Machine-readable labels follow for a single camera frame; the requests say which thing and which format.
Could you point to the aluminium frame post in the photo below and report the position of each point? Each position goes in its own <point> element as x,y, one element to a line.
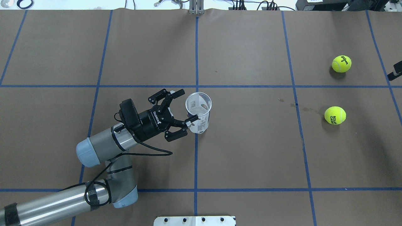
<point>196,7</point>

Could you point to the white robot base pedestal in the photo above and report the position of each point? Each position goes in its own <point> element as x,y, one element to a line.
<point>195,221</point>

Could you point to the brown paper table cover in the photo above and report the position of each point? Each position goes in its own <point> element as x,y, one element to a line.
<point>268,157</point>

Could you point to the Wilson yellow tennis ball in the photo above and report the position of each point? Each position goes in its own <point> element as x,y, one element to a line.
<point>341,64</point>

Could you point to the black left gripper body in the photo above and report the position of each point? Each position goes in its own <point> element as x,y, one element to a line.
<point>150,121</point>

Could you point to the Roland Garros yellow tennis ball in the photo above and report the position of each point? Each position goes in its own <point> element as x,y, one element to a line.
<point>335,115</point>

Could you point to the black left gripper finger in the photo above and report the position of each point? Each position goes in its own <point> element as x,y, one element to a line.
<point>182,125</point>
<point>163,98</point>

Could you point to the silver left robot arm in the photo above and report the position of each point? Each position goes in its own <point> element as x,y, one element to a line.
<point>115,184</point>

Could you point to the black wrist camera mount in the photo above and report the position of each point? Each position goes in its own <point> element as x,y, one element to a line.
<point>129,115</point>

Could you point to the white blue tennis ball can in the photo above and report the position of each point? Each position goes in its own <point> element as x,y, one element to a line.
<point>199,104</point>

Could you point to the black box with label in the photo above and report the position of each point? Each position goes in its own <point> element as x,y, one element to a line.
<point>321,5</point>

